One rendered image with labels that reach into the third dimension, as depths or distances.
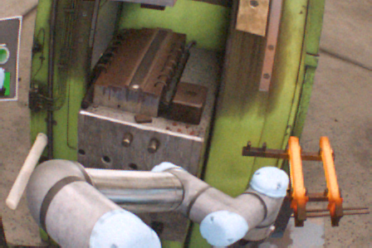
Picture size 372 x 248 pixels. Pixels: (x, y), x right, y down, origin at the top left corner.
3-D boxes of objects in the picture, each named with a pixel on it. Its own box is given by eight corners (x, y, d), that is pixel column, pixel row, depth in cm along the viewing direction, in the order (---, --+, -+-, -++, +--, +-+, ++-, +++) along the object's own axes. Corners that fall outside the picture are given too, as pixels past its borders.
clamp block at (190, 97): (198, 126, 201) (202, 106, 198) (168, 120, 202) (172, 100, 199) (205, 104, 211) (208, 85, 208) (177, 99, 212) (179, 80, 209)
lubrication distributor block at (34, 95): (40, 119, 224) (41, 86, 217) (27, 115, 225) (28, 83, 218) (43, 114, 227) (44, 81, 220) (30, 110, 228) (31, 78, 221)
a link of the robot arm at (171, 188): (-5, 196, 89) (157, 201, 131) (34, 236, 83) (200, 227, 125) (8, 134, 87) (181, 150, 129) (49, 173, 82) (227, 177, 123)
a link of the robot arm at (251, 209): (179, 230, 119) (217, 207, 127) (226, 255, 114) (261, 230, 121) (185, 201, 115) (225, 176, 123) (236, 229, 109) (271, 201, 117)
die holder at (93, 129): (183, 243, 219) (203, 139, 196) (79, 216, 222) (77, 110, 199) (209, 157, 267) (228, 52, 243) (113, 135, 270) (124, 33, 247)
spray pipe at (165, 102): (168, 111, 201) (169, 103, 199) (158, 109, 201) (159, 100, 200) (189, 58, 230) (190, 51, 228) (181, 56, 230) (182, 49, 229)
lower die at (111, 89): (156, 117, 202) (159, 91, 198) (92, 103, 204) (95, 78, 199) (183, 53, 238) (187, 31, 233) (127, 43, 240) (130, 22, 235)
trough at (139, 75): (142, 92, 199) (143, 88, 198) (124, 89, 199) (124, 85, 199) (172, 32, 235) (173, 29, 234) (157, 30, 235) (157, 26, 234)
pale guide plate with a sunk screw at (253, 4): (264, 36, 196) (270, -10, 187) (235, 29, 197) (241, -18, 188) (264, 34, 198) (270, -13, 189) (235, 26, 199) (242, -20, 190)
